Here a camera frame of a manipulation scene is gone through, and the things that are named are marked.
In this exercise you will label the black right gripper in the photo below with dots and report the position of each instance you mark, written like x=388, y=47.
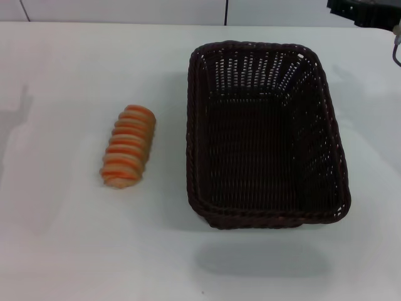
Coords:
x=366, y=11

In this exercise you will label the orange striped bread roll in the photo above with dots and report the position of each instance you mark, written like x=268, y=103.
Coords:
x=128, y=147

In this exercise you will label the dark brown wicker basket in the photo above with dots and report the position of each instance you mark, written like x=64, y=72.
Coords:
x=266, y=150

